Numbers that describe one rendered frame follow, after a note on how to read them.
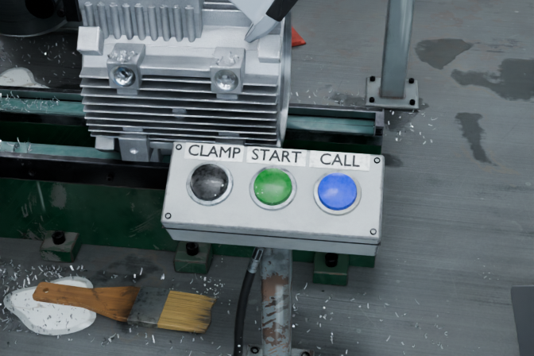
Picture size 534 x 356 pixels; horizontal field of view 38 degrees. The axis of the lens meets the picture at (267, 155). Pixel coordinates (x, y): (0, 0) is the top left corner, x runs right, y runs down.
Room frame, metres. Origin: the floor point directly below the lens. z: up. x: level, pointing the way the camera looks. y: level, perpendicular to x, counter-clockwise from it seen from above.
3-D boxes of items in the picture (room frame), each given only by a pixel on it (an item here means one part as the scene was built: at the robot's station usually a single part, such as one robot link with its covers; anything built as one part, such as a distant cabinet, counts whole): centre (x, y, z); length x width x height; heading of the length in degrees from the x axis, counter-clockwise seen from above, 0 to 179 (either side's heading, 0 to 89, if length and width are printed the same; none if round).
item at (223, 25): (0.73, 0.08, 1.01); 0.20 x 0.19 x 0.19; 84
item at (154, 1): (0.74, 0.12, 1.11); 0.12 x 0.11 x 0.07; 84
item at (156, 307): (0.58, 0.16, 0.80); 0.21 x 0.05 x 0.01; 79
